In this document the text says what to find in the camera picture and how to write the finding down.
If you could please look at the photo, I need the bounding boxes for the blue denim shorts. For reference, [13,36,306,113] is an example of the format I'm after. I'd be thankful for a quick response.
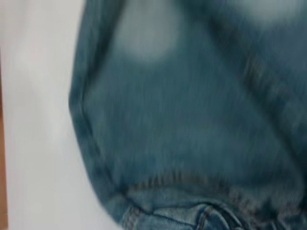
[68,0,307,230]

